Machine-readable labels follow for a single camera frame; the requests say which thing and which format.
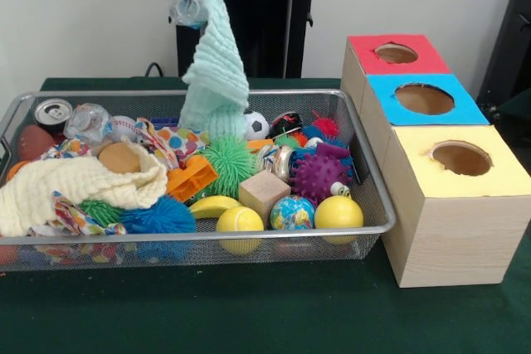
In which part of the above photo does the yellow smooth ball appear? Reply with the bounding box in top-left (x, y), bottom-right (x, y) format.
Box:
top-left (314, 195), bottom-right (365, 245)

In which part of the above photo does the mint green cloth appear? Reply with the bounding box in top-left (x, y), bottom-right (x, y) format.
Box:
top-left (178, 0), bottom-right (251, 139)

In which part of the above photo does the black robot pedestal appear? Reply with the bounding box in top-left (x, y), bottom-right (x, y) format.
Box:
top-left (159, 0), bottom-right (335, 80)

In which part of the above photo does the tan foam ball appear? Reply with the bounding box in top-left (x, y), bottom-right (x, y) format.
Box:
top-left (98, 142), bottom-right (142, 173)

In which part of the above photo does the orange plastic block toy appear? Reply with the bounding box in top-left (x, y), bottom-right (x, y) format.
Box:
top-left (167, 154), bottom-right (219, 202)

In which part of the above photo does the wooden cube block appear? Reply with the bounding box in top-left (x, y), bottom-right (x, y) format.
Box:
top-left (238, 169), bottom-right (292, 229)

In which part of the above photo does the crushed clear plastic bottle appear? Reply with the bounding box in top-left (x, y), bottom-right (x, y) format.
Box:
top-left (169, 0), bottom-right (207, 30)

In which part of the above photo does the cream yellow cloth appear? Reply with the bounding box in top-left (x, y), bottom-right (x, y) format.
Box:
top-left (0, 140), bottom-right (169, 238)

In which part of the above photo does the green stringy koosh ball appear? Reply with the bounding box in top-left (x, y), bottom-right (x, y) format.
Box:
top-left (202, 134), bottom-right (258, 200)

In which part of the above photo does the dark green table cloth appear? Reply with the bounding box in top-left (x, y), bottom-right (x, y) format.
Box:
top-left (0, 76), bottom-right (531, 354)

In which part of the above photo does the blue stringy koosh ball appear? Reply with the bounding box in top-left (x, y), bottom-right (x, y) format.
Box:
top-left (119, 196), bottom-right (197, 235)

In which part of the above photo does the wooden box with three holes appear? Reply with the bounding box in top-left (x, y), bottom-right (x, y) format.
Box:
top-left (339, 33), bottom-right (531, 289)

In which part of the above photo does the black and white soccer ball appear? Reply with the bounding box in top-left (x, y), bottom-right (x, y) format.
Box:
top-left (243, 109), bottom-right (270, 140)

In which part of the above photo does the purple spiky ball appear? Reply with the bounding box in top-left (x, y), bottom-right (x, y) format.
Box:
top-left (290, 151), bottom-right (353, 204)

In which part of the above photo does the globe print ball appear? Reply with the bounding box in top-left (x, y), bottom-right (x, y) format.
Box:
top-left (270, 194), bottom-right (317, 230)

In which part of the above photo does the shallow metal mesh bin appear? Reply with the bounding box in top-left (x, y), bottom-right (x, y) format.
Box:
top-left (0, 88), bottom-right (397, 274)

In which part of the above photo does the black chair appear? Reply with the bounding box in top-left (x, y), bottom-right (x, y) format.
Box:
top-left (476, 0), bottom-right (531, 114)

